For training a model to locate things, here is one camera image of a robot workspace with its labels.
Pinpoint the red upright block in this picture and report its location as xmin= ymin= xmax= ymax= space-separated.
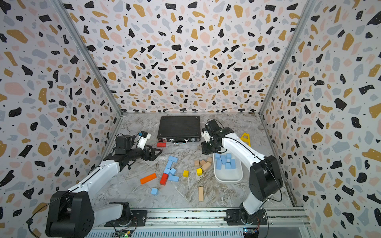
xmin=160 ymin=173 xmax=169 ymax=186

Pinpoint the yellow cube left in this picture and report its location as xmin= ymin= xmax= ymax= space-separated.
xmin=183 ymin=170 xmax=189 ymax=178

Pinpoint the blue block top cluster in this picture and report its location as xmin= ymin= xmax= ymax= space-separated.
xmin=168 ymin=156 xmax=178 ymax=163

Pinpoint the yellow triangle block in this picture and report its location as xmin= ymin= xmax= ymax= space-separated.
xmin=240 ymin=133 xmax=251 ymax=147

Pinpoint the yellow cube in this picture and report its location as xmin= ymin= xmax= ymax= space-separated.
xmin=183 ymin=170 xmax=189 ymax=178
xmin=196 ymin=168 xmax=203 ymax=176

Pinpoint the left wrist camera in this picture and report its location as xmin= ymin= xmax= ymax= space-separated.
xmin=137 ymin=131 xmax=151 ymax=150

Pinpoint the wood block cluster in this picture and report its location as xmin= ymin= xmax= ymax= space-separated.
xmin=194 ymin=157 xmax=213 ymax=171

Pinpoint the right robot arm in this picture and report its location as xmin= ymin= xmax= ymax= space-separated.
xmin=201 ymin=120 xmax=283 ymax=225

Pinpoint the orange long block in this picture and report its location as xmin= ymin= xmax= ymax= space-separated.
xmin=140 ymin=173 xmax=157 ymax=184

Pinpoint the black hard case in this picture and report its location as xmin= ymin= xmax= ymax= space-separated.
xmin=157 ymin=116 xmax=201 ymax=144

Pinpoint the white plastic tray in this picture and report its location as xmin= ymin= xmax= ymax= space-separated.
xmin=213 ymin=151 xmax=244 ymax=183

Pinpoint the lone blue cube front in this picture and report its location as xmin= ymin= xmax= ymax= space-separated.
xmin=151 ymin=188 xmax=158 ymax=195

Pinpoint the long natural wood block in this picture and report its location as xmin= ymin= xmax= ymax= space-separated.
xmin=198 ymin=186 xmax=204 ymax=202

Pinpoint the blue block beside red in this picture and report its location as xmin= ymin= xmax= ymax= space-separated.
xmin=168 ymin=175 xmax=179 ymax=182

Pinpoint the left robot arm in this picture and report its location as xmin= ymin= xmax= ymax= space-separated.
xmin=43 ymin=131 xmax=163 ymax=238

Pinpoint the aluminium front rail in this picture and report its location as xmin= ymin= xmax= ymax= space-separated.
xmin=86 ymin=207 xmax=314 ymax=238

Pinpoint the yellow cube right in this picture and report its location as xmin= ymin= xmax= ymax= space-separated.
xmin=196 ymin=168 xmax=203 ymax=176

